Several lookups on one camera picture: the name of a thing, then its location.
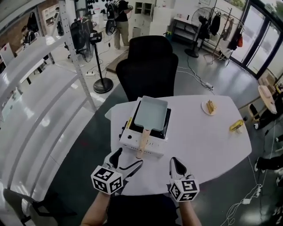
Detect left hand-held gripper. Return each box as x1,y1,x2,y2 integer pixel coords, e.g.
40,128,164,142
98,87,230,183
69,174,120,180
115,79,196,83
90,147,144,196

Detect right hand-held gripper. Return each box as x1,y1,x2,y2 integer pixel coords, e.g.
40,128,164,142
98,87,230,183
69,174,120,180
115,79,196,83
168,157,200,203

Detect white portable stove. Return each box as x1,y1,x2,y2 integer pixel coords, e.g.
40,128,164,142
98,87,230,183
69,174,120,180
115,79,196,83
119,100,172,158

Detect pale blue rectangular frying pan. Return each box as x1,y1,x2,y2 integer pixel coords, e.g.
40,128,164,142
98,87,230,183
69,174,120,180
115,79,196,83
133,95,169,160

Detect person's left forearm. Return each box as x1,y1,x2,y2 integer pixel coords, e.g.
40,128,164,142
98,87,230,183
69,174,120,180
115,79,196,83
80,191,111,226

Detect person's right forearm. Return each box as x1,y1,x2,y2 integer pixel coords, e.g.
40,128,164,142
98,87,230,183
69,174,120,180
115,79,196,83
178,200,195,226

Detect person's dark clothing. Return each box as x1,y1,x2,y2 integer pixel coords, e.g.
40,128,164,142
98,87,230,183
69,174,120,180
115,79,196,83
105,193,180,226

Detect small white plate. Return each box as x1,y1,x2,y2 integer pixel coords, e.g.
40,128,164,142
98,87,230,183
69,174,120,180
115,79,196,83
201,100,218,116

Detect yellow toast sticks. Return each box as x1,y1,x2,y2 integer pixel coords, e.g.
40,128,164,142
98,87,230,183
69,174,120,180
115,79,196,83
206,99,217,114

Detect yellow packet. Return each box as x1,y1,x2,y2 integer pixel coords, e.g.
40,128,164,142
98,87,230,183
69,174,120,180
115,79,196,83
229,119,245,134

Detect black office chair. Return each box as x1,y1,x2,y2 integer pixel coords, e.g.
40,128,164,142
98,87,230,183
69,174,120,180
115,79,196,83
115,35,179,102

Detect black and grey chair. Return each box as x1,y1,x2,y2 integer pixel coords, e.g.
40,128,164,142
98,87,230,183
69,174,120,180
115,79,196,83
3,187,78,226

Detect white metal shelving rack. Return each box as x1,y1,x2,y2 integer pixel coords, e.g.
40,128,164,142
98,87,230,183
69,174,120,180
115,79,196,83
0,0,98,200

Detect round wooden stool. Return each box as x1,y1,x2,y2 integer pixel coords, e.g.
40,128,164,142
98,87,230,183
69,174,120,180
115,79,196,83
248,85,277,122

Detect white side table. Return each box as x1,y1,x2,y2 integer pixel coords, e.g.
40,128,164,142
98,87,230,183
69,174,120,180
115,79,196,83
171,15,201,46

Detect wooden coat rack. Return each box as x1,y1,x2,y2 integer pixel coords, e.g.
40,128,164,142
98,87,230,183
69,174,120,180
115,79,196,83
203,6,245,65

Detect black standing fan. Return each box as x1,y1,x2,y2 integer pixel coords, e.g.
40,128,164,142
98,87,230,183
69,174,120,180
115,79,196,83
184,6,213,59

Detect white cabinet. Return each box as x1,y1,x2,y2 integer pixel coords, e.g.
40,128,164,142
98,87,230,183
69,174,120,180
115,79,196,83
132,0,173,43

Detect black jacket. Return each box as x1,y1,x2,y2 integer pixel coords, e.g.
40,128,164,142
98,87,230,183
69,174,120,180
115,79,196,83
209,13,222,37

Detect glass sliding door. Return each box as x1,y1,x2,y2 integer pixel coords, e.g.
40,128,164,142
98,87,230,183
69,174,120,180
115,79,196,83
229,0,283,80

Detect black pedestal fan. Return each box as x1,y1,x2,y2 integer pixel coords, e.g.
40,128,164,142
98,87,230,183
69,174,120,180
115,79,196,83
70,20,115,94

